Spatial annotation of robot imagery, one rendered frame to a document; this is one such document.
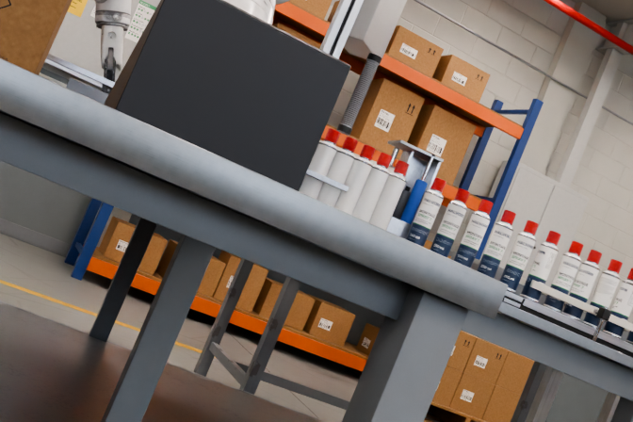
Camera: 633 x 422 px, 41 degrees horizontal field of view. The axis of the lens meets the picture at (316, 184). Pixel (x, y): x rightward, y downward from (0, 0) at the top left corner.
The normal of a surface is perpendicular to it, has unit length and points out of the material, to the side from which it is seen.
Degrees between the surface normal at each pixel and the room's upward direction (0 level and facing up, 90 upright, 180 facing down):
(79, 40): 90
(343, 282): 90
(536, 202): 90
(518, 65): 90
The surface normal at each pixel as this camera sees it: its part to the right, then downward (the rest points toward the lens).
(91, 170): 0.36, 0.08
